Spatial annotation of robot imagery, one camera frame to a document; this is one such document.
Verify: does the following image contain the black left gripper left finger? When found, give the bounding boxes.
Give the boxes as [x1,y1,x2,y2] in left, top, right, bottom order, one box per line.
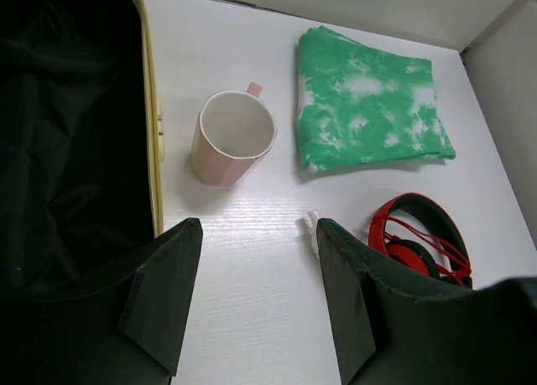
[1,217,203,384]

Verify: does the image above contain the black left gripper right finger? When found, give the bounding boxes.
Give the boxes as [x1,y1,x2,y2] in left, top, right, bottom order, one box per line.
[316,219,536,384]

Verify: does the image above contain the red black headphones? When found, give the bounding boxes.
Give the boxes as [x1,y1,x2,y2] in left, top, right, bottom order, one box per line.
[368,193,473,289]

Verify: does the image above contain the small white bottle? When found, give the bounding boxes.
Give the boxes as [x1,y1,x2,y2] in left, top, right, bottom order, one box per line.
[302,210,320,258]

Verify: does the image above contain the yellow hard-shell suitcase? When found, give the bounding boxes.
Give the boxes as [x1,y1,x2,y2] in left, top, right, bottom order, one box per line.
[1,0,158,293]

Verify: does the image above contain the green white tie-dye cloth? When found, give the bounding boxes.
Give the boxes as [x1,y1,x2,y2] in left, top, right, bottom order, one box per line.
[296,26,456,174]

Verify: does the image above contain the pink ceramic mug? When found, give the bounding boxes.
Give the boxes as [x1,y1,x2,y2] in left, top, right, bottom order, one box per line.
[190,82,278,187]

